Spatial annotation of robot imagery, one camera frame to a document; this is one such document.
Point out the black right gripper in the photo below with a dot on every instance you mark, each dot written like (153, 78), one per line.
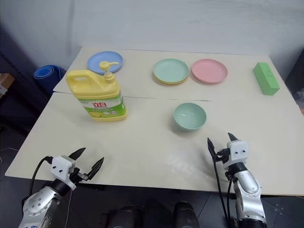
(223, 155)

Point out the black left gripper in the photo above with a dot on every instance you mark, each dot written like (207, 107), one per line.
(77, 175)

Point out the yellow detergent bottle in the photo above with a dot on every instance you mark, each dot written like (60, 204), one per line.
(95, 89)

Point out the mint green bowl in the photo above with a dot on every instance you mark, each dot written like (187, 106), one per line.
(189, 116)

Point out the dark rounded shape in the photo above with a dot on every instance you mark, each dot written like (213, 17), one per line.
(127, 217)

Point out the pink plastic plate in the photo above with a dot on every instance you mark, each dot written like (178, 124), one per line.
(209, 70)

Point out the green rectangular block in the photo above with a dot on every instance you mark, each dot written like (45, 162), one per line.
(265, 78)

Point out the yellow plastic plate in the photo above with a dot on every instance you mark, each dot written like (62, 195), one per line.
(166, 82)

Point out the mint green plastic plate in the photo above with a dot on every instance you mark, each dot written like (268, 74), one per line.
(170, 69)

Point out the blue rolled foam mat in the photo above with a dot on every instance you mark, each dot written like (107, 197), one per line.
(48, 76)

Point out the blue plastic plate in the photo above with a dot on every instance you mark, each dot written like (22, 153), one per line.
(95, 62)

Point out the brown cardboard box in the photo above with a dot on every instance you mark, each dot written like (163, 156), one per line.
(6, 83)

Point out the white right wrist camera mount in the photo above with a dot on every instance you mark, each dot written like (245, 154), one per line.
(237, 150)

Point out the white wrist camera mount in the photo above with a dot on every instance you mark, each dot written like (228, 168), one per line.
(237, 150)
(61, 167)

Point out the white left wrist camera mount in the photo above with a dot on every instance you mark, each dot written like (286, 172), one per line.
(61, 167)

